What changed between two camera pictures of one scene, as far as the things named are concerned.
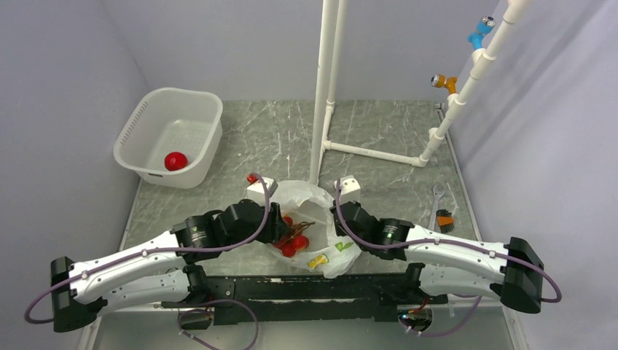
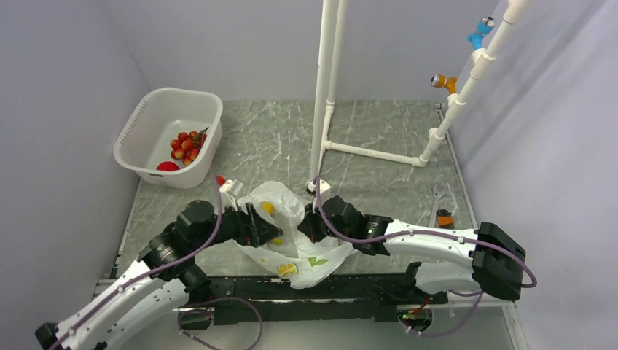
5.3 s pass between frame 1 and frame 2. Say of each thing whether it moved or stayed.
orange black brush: stayed
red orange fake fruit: moved
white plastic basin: stayed
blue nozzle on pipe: stayed
